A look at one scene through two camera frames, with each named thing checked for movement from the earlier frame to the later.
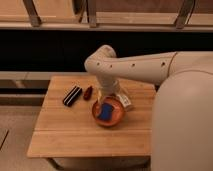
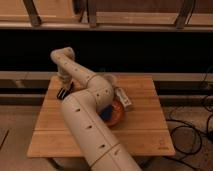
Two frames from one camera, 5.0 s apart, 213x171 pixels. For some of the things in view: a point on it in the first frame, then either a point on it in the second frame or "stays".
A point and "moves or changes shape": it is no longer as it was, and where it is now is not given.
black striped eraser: (71, 97) moves or changes shape
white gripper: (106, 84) → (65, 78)
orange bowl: (109, 112) stays
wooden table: (72, 131) stays
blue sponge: (106, 111) stays
